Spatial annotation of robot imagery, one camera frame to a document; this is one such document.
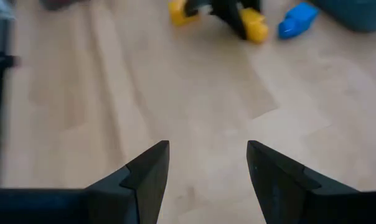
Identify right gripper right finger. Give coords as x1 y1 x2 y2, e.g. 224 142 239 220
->
246 140 376 224

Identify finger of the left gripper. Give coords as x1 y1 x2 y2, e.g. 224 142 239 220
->
184 0 211 17
211 0 260 40

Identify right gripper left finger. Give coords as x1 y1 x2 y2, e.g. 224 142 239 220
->
0 140 170 224

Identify yellow one-stud block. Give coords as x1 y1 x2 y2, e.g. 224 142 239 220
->
168 0 200 27
239 7 270 44

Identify blue one-stud block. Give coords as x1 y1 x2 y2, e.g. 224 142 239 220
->
278 2 320 40

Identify teal plastic bin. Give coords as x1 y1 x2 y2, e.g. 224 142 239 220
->
309 0 376 34

